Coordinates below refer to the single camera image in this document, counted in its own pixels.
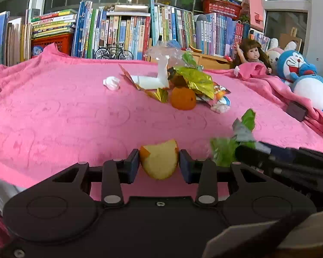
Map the cut apple piece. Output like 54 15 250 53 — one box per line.
139 139 180 180

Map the clear plastic bag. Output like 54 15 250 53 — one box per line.
146 45 184 63

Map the red plastic basket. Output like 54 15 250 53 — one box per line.
31 33 75 57
202 0 243 21

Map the gold foil wrapper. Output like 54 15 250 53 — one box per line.
174 67 215 100

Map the white table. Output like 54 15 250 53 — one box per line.
0 174 25 210

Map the crumpled white tissue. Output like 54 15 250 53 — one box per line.
102 76 121 91

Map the stack of flat books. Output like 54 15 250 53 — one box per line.
31 9 79 39

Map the white flat box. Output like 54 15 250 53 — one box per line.
106 4 150 17

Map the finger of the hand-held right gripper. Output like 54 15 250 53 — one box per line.
235 146 271 171
256 140 299 162

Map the brown-haired doll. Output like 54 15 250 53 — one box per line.
232 38 272 76

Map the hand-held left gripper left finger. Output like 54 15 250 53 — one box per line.
52 149 140 207

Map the row of upright books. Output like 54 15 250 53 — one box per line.
71 0 153 61
200 12 251 58
150 0 197 50
5 9 41 65

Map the pink house-shaped box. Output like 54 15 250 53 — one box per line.
241 0 265 33

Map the green leafy wrapper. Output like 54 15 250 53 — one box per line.
181 52 204 71

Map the pink blanket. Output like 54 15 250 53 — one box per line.
0 43 323 202

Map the pink bunny plush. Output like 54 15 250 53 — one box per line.
265 38 297 72

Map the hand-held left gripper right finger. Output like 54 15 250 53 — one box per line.
179 149 268 207

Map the wooden drawer box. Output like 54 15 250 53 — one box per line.
188 52 232 71

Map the small wooden easel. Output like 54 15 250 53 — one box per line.
279 27 302 53

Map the small gold foil scrap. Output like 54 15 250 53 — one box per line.
145 88 169 104

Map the blue cat plush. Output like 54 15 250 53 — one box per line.
276 50 323 118

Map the colourful snack wrapper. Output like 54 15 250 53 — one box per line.
196 83 231 114

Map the orange mandarin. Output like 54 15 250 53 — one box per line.
170 86 197 111

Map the small black box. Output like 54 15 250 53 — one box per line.
286 101 308 122

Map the flattened white carton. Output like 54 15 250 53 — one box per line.
120 55 171 91

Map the miniature black bicycle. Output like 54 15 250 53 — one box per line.
94 42 134 61

